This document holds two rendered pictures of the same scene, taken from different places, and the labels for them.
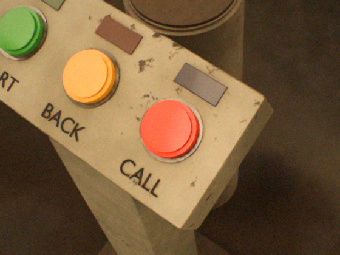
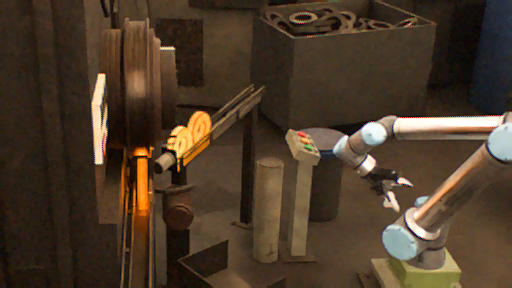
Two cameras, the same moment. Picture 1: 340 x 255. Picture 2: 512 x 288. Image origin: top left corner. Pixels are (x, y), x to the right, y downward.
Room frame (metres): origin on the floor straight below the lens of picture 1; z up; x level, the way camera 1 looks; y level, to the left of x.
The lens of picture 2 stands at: (2.82, 1.61, 1.91)
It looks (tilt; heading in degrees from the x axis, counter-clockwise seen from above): 25 degrees down; 223
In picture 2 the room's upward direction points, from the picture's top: straight up
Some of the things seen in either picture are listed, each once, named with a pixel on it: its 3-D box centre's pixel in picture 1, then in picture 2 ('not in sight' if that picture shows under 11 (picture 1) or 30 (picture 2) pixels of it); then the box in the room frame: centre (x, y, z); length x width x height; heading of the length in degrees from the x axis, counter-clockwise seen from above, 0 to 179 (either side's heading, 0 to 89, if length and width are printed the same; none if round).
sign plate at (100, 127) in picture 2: not in sight; (100, 117); (1.58, 0.16, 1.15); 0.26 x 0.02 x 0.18; 44
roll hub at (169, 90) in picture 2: not in sight; (168, 88); (1.19, 0.07, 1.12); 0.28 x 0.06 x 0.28; 44
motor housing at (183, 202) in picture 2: not in sight; (177, 246); (0.93, -0.13, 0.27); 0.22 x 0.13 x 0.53; 44
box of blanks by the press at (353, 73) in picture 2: not in sight; (331, 66); (-1.40, -0.79, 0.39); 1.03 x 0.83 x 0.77; 149
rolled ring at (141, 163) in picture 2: not in sight; (142, 183); (1.26, 0.00, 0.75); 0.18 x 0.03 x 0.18; 45
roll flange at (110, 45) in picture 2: not in sight; (115, 89); (1.31, -0.06, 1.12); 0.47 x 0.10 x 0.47; 44
